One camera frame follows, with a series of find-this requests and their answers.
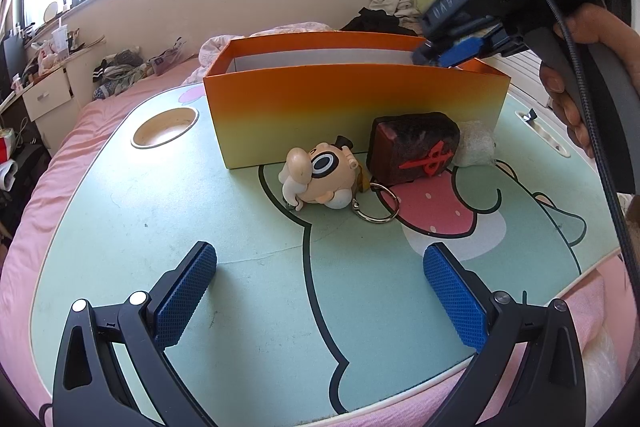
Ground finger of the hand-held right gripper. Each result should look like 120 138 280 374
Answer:
440 34 493 68
411 38 448 68

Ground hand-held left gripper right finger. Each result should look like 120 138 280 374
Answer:
422 243 588 427

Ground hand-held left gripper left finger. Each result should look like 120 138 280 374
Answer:
52 241 218 427

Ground cartoon figure keychain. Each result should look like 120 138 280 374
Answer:
278 136 401 224

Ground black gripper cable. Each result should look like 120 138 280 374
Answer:
492 0 640 308

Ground black monitor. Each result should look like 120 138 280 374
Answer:
0 34 26 78

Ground orange cardboard box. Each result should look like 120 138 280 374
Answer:
202 31 512 170

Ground striped clothes pile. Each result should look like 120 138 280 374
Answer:
92 49 151 100

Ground green cartoon desktop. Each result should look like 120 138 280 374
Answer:
30 82 633 418

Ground black clothes pile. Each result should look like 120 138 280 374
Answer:
340 7 421 38

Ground white fluffy ball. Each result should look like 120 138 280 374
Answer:
452 119 497 168

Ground dark red mahjong tile plush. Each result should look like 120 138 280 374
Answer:
366 111 461 186

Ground pink bed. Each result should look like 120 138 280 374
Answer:
0 57 640 427

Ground white cup with straw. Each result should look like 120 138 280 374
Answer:
50 19 71 58

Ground pink floral quilt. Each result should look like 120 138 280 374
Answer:
199 21 333 68

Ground white nightstand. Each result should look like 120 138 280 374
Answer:
22 69 81 122

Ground person's right hand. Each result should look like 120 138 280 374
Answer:
540 2 640 158

